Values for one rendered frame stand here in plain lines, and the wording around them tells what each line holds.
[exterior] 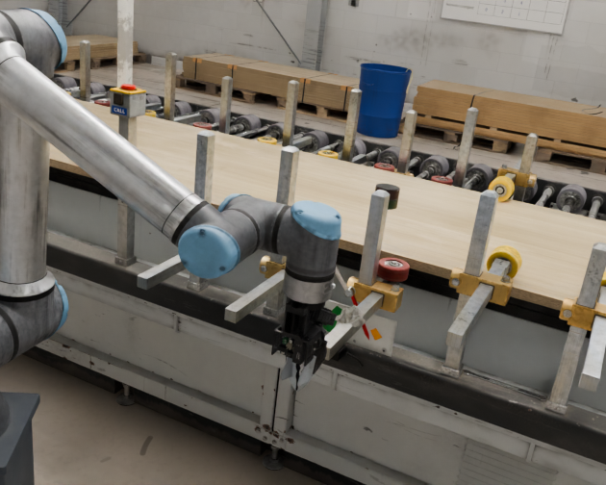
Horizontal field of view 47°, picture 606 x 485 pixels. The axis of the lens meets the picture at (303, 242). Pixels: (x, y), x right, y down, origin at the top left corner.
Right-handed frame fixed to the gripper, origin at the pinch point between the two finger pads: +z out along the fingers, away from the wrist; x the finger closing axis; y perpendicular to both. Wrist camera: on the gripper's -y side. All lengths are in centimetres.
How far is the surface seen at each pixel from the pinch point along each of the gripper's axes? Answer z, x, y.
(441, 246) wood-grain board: -8, 8, -74
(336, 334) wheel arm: -3.5, 0.6, -16.3
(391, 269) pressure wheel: -8.0, 1.8, -47.7
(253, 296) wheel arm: -2.0, -23.6, -23.5
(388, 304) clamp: -1.5, 4.2, -41.7
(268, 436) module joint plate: 69, -33, -65
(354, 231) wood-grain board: -8, -16, -68
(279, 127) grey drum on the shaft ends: -2, -103, -194
